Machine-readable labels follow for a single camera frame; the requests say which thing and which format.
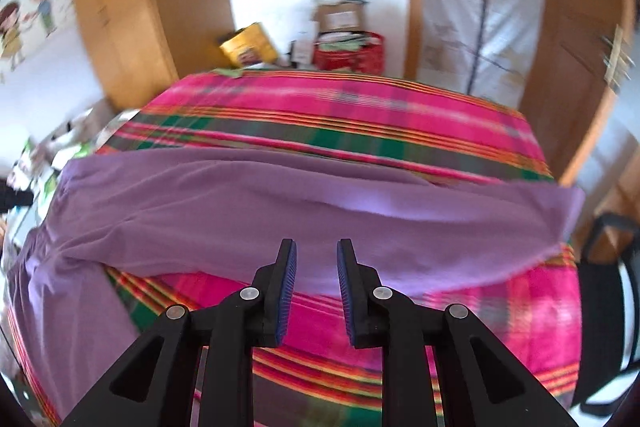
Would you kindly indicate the red basket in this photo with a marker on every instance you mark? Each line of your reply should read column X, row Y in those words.
column 353, row 51

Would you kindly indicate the yellow box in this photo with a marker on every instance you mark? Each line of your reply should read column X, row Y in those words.
column 249, row 46

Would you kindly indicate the pink plaid tablecloth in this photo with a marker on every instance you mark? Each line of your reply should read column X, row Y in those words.
column 316, row 378

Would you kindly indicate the cartoon wall sticker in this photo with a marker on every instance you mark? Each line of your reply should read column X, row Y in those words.
column 14, row 24

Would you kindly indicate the glass top side table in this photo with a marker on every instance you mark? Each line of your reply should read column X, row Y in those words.
column 40, row 165

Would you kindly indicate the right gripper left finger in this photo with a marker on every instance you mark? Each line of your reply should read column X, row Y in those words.
column 196, row 367

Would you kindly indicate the purple fleece garment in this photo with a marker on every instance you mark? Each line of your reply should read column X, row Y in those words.
column 225, row 212

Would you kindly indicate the black mesh office chair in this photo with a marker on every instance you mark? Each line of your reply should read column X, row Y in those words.
column 610, row 317

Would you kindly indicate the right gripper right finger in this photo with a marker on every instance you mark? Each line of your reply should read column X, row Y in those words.
column 440, row 367

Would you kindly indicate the wooden door with handle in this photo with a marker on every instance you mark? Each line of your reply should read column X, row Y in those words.
column 573, row 84

